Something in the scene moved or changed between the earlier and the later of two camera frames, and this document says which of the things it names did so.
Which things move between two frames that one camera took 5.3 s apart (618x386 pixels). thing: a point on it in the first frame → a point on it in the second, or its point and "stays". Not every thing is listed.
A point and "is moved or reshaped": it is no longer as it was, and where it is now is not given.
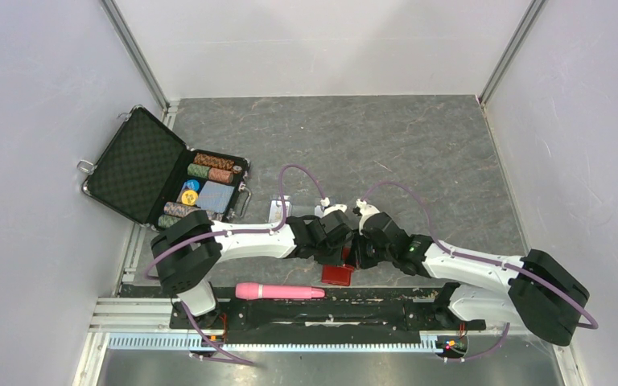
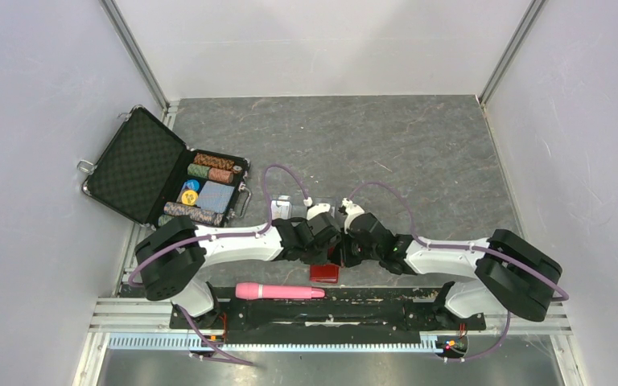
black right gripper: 360,261 stays
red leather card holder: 337,274 is moved or reshaped
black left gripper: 336,258 stays
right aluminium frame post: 528,22 stays
